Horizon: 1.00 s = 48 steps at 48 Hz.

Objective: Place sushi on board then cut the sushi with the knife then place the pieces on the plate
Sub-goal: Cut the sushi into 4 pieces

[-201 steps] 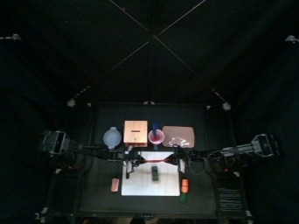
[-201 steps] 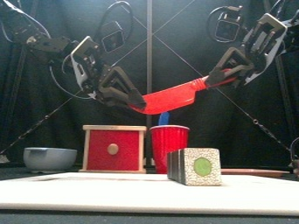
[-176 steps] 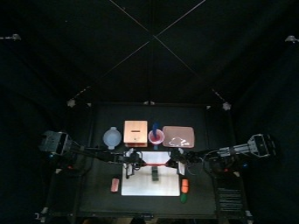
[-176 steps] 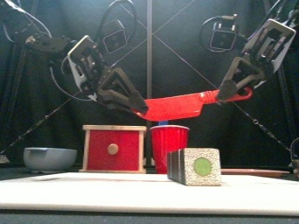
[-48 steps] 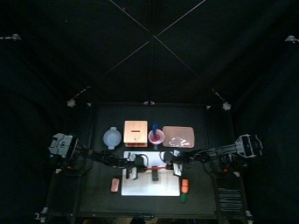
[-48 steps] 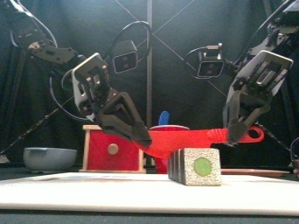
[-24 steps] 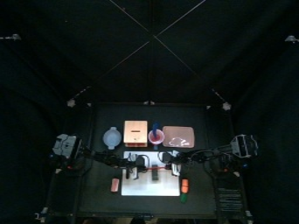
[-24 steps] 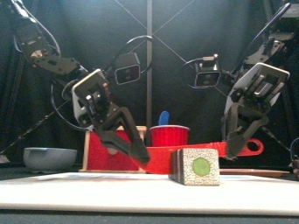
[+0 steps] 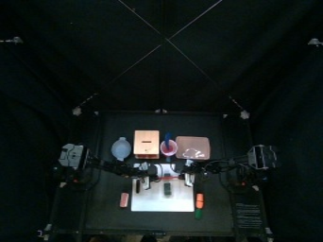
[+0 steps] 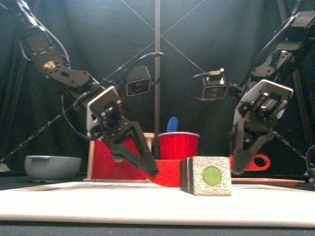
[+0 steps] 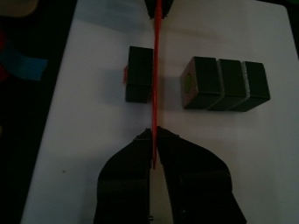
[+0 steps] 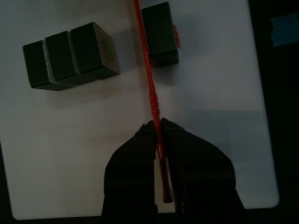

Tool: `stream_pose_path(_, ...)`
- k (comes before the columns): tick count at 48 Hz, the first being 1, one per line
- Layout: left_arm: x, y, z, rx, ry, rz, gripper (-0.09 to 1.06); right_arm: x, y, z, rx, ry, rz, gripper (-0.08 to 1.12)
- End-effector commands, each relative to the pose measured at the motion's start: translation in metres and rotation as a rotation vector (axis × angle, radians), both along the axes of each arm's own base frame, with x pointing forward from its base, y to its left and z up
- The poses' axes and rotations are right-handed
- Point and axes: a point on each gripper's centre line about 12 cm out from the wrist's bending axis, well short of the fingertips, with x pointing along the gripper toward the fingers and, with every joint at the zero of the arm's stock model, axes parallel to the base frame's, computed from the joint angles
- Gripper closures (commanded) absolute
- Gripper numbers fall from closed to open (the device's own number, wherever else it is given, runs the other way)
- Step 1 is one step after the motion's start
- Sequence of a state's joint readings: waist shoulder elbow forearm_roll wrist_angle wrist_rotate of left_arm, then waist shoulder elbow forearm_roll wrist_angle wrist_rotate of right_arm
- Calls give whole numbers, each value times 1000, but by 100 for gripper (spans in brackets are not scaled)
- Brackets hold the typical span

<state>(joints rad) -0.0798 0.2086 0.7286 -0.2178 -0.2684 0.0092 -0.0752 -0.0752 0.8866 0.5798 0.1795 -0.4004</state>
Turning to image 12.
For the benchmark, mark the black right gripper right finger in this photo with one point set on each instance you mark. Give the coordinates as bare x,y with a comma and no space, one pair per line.
202,178

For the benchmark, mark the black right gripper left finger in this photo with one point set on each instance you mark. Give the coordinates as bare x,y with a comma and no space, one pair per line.
129,175

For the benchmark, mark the red plastic toy knife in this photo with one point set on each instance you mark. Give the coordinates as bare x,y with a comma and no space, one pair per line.
150,78

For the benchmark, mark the black toy sushi piece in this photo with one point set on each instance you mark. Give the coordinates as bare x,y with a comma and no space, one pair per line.
35,65
91,48
159,32
60,57

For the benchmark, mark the white cutting board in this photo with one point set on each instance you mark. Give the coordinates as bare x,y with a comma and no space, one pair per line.
116,116

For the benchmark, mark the blue tape patch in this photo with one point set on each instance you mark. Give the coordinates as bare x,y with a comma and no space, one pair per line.
284,29

